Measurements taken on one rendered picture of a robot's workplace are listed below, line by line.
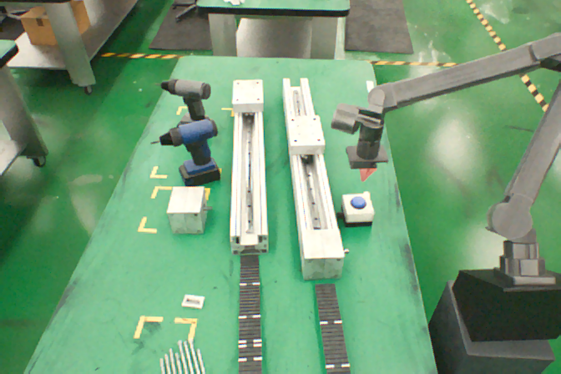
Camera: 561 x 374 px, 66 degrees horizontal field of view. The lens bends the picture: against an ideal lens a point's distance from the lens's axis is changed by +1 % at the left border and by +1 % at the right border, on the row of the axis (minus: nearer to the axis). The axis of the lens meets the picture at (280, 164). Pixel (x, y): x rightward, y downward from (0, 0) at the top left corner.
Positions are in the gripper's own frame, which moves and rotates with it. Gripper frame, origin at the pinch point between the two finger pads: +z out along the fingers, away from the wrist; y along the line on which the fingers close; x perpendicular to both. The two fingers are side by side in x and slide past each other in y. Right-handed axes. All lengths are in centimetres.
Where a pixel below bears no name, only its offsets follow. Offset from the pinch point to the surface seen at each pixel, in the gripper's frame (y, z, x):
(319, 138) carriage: 9.2, 3.6, -22.6
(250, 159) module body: 31.6, 10.4, -21.8
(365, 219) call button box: -1.5, 12.6, 4.1
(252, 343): 31, 13, 39
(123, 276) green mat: 65, 16, 18
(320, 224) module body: 12.2, 10.5, 7.4
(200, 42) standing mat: 81, 93, -280
